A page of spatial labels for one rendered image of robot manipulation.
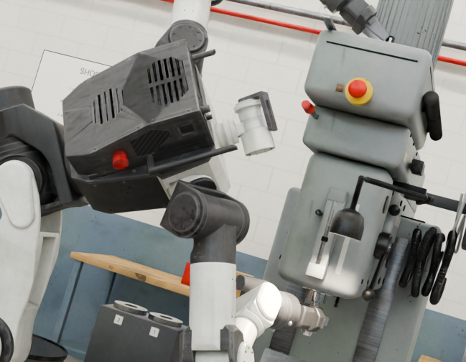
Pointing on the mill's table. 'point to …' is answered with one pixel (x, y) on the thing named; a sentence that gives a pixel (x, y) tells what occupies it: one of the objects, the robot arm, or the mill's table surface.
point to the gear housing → (361, 140)
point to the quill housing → (309, 225)
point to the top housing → (319, 59)
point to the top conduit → (433, 115)
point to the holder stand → (133, 335)
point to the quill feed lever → (383, 248)
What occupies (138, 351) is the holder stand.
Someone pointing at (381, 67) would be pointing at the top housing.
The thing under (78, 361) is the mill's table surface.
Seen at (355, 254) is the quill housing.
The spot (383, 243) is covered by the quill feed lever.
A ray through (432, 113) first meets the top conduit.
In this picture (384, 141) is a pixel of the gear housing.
